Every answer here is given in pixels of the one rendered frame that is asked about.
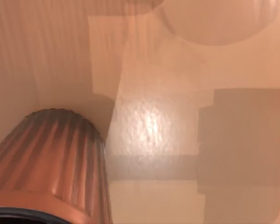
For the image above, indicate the ribbed terracotta plant pot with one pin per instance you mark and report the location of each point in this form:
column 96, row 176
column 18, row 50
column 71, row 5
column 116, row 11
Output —
column 49, row 163

